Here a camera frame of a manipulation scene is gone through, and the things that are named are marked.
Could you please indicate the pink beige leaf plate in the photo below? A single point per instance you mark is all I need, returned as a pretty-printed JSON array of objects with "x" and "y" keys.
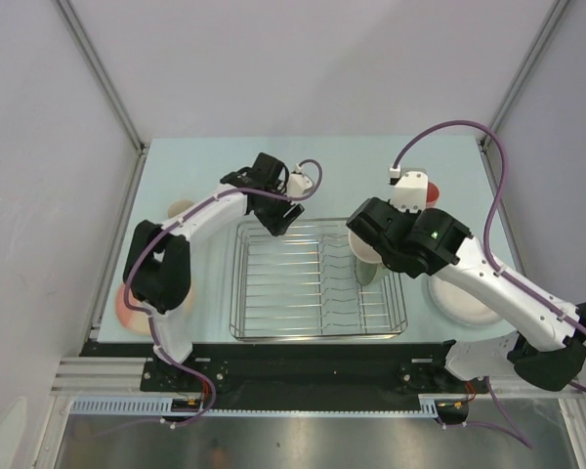
[{"x": 136, "y": 321}]

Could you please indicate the metal wire dish rack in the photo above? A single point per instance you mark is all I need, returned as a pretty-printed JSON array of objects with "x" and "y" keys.
[{"x": 303, "y": 286}]

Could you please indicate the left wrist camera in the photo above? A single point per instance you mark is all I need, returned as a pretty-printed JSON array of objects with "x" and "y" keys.
[{"x": 299, "y": 184}]

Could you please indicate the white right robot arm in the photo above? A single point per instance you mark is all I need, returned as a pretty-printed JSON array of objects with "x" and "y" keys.
[{"x": 548, "y": 348}]

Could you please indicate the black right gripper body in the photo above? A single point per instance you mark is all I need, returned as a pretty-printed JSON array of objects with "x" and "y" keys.
[{"x": 391, "y": 263}]

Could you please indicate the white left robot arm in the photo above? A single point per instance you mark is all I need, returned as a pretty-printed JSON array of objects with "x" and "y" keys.
[{"x": 157, "y": 275}]

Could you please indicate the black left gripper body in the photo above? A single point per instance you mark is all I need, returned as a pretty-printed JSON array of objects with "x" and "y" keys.
[{"x": 272, "y": 208}]

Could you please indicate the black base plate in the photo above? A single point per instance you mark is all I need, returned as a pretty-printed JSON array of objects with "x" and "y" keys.
[{"x": 307, "y": 377}]

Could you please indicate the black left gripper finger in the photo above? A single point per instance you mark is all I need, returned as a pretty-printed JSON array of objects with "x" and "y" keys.
[
  {"x": 278, "y": 227},
  {"x": 292, "y": 214}
]

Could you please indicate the white slotted cable duct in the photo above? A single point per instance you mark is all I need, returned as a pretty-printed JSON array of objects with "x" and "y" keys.
[{"x": 135, "y": 405}]

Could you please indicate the white fluted plate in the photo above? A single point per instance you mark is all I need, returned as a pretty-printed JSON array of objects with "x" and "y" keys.
[{"x": 460, "y": 306}]

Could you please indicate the green floral ceramic bowl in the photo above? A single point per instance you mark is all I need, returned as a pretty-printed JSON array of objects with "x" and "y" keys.
[{"x": 368, "y": 273}]

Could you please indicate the pink plastic cup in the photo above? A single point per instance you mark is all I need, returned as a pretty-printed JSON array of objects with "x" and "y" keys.
[{"x": 432, "y": 196}]

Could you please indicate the orange bowl white inside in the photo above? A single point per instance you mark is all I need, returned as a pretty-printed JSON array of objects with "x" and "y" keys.
[{"x": 363, "y": 251}]

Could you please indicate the orange mug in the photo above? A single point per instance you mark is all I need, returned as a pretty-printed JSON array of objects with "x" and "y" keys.
[{"x": 178, "y": 207}]

